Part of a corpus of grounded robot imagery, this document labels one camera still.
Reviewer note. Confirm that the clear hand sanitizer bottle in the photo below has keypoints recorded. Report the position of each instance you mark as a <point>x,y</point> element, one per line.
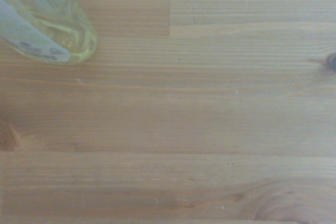
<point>47,16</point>

